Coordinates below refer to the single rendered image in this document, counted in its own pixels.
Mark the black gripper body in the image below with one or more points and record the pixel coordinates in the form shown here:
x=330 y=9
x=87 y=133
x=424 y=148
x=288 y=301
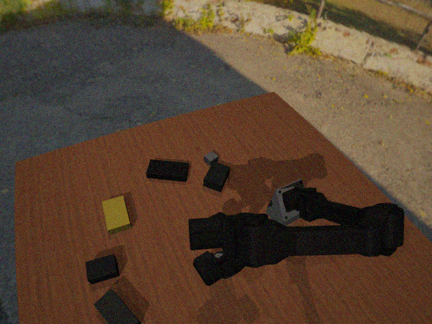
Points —
x=210 y=269

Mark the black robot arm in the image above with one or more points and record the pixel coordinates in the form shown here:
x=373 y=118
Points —
x=369 y=231

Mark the yellow rectangular block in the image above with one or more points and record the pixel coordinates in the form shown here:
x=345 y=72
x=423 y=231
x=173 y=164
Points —
x=116 y=215

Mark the dark grey switch panel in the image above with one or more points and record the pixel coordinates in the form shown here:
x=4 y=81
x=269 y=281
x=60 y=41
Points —
x=230 y=269

